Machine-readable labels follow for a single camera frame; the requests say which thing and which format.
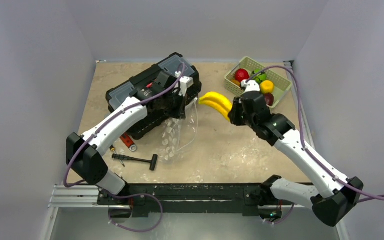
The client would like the yellow toy banana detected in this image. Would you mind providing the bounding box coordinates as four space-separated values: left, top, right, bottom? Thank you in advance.
198 91 233 122

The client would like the clear zip top bag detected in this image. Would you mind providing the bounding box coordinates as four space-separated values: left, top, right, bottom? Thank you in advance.
161 98 199 164

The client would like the dark red toy fruit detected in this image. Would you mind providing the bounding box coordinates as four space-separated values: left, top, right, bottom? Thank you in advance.
263 92 275 107

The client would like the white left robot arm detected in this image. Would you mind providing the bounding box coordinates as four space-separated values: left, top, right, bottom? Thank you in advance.
63 71 194 205

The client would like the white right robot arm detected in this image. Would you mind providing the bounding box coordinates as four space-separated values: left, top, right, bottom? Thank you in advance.
228 91 364 227

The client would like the black plastic toolbox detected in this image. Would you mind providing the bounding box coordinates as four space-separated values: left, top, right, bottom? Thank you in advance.
105 52 202 140

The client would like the orange toy fruit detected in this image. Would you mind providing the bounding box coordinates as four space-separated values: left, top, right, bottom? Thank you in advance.
230 79 241 88

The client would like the yellow toy lemon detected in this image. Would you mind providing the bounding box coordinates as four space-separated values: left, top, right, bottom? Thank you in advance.
259 80 275 94

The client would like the red toy apple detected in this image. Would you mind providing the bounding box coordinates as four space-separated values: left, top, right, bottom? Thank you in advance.
234 68 250 82

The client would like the green toy ball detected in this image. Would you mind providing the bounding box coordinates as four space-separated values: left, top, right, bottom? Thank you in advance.
251 68 267 84

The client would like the green plastic basket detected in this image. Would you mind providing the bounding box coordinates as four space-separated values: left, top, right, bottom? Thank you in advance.
224 56 292 109

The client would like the red adjustable wrench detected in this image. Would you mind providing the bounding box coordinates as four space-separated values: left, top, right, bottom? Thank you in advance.
120 134 138 152

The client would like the black rubber mallet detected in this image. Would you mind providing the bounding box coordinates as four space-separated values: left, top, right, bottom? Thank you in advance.
118 154 159 171

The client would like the yellow black screwdriver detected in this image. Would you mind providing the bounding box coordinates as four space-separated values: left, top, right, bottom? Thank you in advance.
109 145 126 167

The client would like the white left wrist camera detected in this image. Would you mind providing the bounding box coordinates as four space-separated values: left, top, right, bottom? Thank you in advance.
173 71 194 98

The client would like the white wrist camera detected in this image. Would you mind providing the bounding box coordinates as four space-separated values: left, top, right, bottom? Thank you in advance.
240 79 261 94
173 71 194 98

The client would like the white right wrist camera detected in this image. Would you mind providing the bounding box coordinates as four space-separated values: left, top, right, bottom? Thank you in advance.
240 79 261 94

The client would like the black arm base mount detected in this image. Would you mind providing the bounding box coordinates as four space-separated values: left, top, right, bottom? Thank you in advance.
97 174 294 220

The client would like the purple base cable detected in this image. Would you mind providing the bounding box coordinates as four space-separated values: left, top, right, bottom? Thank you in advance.
108 193 164 233

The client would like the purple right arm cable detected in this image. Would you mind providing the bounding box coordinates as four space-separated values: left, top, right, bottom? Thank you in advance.
246 65 384 204

